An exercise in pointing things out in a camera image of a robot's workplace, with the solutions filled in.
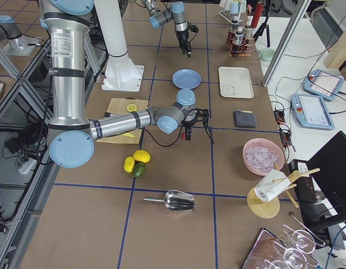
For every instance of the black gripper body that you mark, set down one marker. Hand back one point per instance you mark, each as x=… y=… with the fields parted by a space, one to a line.
x=183 y=37
x=188 y=125

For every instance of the blue round plate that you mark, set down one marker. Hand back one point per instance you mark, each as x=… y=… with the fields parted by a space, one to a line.
x=186 y=79

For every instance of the dark drink bottle front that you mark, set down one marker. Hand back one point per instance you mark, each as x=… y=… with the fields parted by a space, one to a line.
x=238 y=39

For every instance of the dark drink bottle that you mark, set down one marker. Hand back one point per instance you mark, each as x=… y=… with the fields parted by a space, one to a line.
x=247 y=30
x=238 y=39
x=234 y=24

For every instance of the grey folded cloth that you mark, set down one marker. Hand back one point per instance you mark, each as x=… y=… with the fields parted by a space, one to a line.
x=244 y=119

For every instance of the cream bear print tray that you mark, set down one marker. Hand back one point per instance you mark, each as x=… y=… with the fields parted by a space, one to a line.
x=235 y=82

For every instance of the dark drink bottle back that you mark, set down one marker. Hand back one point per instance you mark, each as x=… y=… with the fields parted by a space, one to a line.
x=234 y=24

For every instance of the large yellow lemon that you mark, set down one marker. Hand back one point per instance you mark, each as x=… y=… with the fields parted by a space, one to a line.
x=142 y=156

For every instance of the yellow plastic knife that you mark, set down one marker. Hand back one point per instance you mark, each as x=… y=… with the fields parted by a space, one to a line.
x=128 y=135

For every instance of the green lime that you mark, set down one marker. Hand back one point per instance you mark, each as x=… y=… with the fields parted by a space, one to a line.
x=139 y=170

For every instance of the dark drink bottle middle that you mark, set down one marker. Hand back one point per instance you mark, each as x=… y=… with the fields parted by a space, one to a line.
x=247 y=30

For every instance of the small yellow lemon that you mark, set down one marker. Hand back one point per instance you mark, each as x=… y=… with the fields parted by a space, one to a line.
x=129 y=164

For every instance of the steel ice scoop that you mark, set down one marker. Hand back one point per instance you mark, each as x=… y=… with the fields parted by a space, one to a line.
x=175 y=201

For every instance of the pink bowl of ice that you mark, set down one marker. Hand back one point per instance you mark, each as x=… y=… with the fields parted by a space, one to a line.
x=260 y=156

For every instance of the mint green bowl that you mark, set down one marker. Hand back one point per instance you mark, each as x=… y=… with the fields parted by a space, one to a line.
x=267 y=54

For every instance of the red cylinder bottle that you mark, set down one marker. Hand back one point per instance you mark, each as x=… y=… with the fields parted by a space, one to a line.
x=257 y=14

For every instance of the steel muddler rod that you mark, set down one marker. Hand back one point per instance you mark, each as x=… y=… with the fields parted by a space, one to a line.
x=107 y=114

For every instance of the white paper carton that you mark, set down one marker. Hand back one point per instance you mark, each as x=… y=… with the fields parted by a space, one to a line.
x=272 y=185

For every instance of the wooden cup stand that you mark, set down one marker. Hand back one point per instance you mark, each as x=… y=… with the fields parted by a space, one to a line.
x=268 y=210

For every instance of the blue teach pendant near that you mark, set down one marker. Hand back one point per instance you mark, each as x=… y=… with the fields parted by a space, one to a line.
x=311 y=112

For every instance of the blue teach pendant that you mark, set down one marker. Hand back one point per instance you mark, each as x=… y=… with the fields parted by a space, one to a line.
x=311 y=112
x=324 y=84

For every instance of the blue teach pendant far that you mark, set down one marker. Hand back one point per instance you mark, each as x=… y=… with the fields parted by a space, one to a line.
x=324 y=84

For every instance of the black monitor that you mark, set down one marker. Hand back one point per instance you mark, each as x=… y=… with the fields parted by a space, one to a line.
x=331 y=160

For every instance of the clear glass rack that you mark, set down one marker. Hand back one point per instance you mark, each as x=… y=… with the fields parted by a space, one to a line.
x=293 y=249

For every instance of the copper wire bottle rack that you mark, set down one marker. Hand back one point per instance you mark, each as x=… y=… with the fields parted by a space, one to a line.
x=247 y=47

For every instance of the white wire cup rack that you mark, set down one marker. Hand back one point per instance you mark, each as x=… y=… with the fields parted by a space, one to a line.
x=232 y=9

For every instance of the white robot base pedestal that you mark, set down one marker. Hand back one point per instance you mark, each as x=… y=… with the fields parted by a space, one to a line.
x=121 y=74

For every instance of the black camera tripod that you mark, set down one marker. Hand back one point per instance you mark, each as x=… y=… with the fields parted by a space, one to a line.
x=264 y=26

